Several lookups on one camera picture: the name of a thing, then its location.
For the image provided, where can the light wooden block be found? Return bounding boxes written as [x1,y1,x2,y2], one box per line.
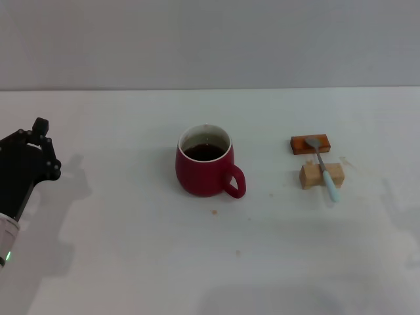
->
[299,163,346,190]

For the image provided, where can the red ceramic mug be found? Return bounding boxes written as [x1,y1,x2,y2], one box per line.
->
[175,123,247,200]

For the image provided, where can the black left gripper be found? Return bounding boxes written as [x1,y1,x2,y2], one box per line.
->
[0,117,62,222]

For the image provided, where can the spoon with light blue handle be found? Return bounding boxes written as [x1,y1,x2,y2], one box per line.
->
[304,136,341,203]

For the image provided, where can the dark brown coffee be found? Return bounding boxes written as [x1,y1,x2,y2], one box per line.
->
[182,143,228,163]

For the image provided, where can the reddish brown wooden block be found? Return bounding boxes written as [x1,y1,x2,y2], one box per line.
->
[290,133,331,156]

